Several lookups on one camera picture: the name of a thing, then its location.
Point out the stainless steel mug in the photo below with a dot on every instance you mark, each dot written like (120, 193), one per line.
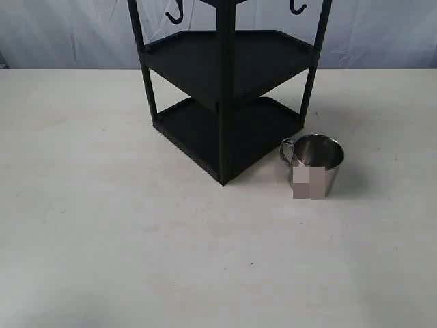
(314, 161)

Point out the black tiered corner shelf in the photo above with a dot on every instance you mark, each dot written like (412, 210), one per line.
(227, 97)

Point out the white backdrop curtain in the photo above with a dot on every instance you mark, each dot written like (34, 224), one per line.
(98, 34)

